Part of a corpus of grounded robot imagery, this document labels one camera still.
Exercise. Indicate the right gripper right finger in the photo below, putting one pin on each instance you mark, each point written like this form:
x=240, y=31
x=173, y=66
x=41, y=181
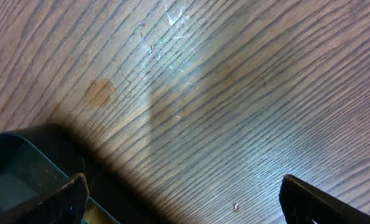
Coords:
x=303, y=203

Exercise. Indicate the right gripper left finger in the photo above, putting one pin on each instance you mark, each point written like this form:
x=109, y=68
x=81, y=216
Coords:
x=63, y=204

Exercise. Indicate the yellow green sponge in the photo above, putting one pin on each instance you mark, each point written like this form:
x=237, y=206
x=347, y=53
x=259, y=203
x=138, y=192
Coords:
x=95, y=215

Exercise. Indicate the black water tray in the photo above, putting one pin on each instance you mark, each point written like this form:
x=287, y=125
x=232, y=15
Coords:
x=34, y=160

